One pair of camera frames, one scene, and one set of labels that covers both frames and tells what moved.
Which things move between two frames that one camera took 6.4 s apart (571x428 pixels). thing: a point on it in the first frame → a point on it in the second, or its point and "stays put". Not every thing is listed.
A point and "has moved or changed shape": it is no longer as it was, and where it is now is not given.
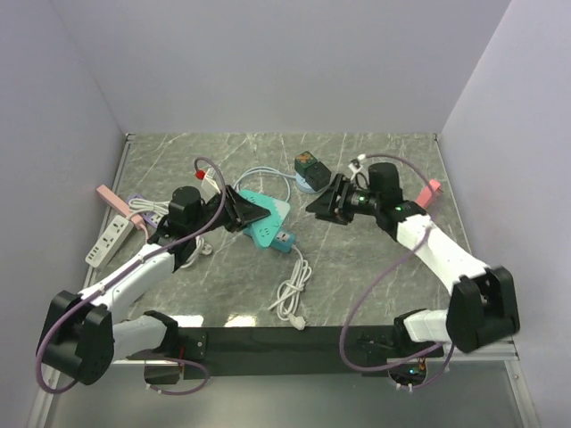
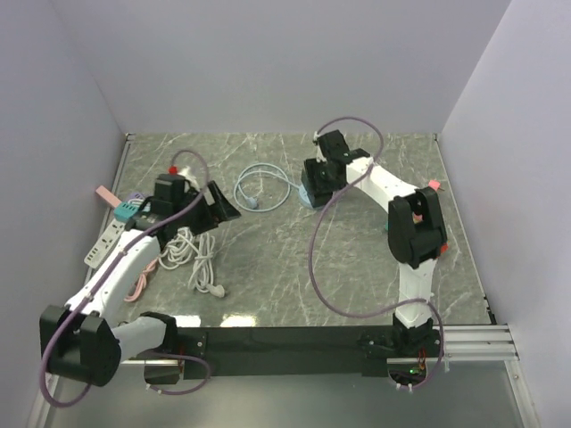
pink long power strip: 119,202 stays put
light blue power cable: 285,177 has moved or changed shape
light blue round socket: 302,185 has moved or changed shape
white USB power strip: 103,249 stays put
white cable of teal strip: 288,293 → 202,275
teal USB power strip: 283,241 → 124,210
